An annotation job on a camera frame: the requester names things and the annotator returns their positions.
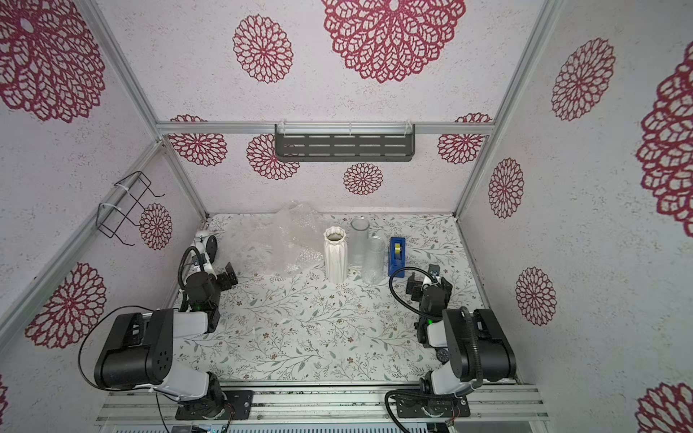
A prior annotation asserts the white ribbed ceramic vase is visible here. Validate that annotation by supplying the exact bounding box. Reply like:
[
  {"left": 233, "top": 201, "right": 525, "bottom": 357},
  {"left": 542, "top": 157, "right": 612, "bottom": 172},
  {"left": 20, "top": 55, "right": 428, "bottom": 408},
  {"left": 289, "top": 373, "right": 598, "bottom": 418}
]
[{"left": 323, "top": 226, "right": 348, "bottom": 284}]

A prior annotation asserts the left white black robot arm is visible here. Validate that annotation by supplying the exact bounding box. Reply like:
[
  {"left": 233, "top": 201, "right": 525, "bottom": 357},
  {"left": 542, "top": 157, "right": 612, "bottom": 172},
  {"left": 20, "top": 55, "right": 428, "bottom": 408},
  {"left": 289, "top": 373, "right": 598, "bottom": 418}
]
[{"left": 94, "top": 263, "right": 238, "bottom": 420}]

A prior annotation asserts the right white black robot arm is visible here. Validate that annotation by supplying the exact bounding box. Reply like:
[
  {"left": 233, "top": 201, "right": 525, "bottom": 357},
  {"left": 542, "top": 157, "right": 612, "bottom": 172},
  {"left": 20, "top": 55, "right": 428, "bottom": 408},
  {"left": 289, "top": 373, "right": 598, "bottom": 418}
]
[{"left": 405, "top": 264, "right": 517, "bottom": 397}]

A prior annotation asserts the blue tape dispenser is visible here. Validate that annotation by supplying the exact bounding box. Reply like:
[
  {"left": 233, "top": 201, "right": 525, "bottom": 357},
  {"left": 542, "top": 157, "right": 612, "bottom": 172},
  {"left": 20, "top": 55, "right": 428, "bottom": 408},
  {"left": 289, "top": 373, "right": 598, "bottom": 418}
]
[{"left": 388, "top": 236, "right": 406, "bottom": 278}]

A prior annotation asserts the front clear glass vase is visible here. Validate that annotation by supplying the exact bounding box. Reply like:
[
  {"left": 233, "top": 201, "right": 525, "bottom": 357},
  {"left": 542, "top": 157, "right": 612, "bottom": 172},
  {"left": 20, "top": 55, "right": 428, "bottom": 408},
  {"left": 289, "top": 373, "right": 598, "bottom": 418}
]
[{"left": 361, "top": 236, "right": 386, "bottom": 285}]

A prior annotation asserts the clear glass vase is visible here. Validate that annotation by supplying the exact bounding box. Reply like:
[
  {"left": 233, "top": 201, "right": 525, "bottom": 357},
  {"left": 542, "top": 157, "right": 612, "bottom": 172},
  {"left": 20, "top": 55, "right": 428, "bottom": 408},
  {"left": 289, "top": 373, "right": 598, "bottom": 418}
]
[
  {"left": 361, "top": 236, "right": 386, "bottom": 285},
  {"left": 348, "top": 216, "right": 370, "bottom": 266}
]

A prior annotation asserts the back clear glass vase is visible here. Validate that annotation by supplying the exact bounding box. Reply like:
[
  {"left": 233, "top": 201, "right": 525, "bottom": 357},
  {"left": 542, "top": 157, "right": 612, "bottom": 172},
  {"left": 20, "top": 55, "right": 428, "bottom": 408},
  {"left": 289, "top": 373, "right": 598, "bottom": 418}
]
[{"left": 348, "top": 216, "right": 370, "bottom": 266}]

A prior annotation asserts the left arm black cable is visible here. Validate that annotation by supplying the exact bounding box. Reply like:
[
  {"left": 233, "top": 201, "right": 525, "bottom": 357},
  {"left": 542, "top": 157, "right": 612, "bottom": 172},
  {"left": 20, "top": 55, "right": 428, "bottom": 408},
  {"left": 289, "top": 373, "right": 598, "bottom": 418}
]
[{"left": 77, "top": 245, "right": 207, "bottom": 393}]

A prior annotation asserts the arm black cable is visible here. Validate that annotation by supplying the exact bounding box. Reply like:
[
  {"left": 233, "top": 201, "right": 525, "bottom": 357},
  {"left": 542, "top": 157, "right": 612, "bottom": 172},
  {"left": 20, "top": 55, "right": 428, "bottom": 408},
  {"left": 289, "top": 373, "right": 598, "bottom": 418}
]
[
  {"left": 77, "top": 245, "right": 207, "bottom": 393},
  {"left": 383, "top": 265, "right": 483, "bottom": 433}
]

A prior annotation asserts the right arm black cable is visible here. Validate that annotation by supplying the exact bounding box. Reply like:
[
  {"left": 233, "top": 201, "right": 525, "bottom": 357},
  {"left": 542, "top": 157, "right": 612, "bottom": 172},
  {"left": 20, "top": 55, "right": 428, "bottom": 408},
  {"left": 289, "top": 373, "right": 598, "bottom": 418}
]
[{"left": 383, "top": 265, "right": 483, "bottom": 433}]

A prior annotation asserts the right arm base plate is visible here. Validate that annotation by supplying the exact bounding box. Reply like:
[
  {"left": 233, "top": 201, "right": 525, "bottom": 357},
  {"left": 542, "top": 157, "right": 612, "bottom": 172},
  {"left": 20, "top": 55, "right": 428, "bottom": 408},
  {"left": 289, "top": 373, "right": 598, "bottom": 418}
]
[{"left": 393, "top": 394, "right": 471, "bottom": 420}]

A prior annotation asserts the black wire wall basket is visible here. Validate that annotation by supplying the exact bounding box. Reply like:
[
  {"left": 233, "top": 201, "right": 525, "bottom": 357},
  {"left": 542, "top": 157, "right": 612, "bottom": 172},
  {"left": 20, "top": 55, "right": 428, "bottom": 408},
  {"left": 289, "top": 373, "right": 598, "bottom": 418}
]
[{"left": 95, "top": 171, "right": 164, "bottom": 247}]

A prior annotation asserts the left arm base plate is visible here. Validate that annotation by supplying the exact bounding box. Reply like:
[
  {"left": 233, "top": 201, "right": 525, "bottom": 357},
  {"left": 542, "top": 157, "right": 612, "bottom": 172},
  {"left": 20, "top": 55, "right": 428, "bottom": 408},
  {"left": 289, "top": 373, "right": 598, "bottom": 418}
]
[{"left": 174, "top": 390, "right": 254, "bottom": 421}]

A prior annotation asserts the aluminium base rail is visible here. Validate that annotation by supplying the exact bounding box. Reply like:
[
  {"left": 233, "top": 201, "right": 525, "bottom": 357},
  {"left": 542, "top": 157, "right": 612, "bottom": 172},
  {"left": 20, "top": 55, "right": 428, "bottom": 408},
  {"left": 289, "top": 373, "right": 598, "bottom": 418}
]
[{"left": 94, "top": 384, "right": 550, "bottom": 428}]

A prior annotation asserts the grey slotted wall shelf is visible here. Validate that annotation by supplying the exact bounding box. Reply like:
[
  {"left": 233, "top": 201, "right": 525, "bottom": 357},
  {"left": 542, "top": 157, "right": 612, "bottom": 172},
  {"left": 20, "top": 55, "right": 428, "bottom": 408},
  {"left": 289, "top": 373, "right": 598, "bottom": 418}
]
[{"left": 274, "top": 124, "right": 416, "bottom": 162}]

